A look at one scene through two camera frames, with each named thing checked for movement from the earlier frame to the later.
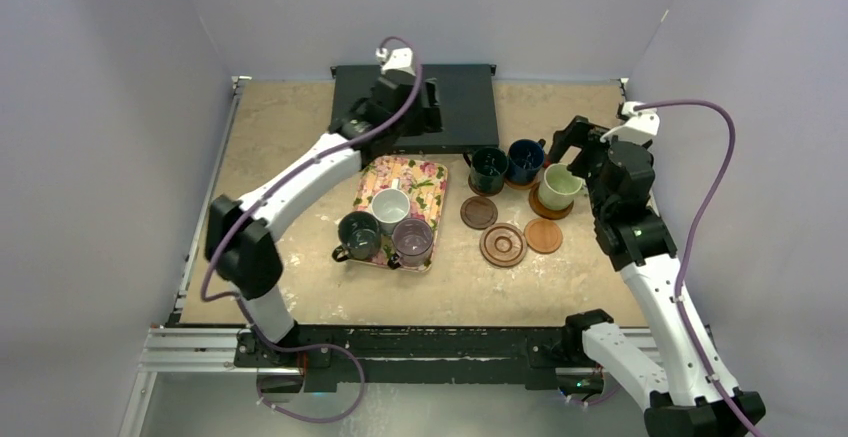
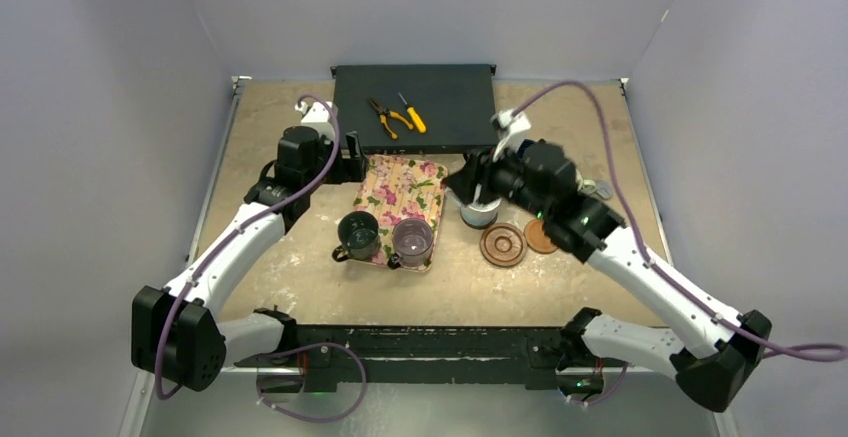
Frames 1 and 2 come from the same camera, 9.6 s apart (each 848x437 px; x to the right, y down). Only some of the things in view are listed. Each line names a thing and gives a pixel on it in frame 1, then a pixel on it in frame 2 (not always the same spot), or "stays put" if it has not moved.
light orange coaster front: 542,236 stays put
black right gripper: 578,139 → 475,173
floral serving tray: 424,180 stays put
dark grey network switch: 468,103 stays put
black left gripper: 432,115 → 357,161
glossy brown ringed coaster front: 503,245 stays put
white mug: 390,206 → 480,216
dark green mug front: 359,235 stays put
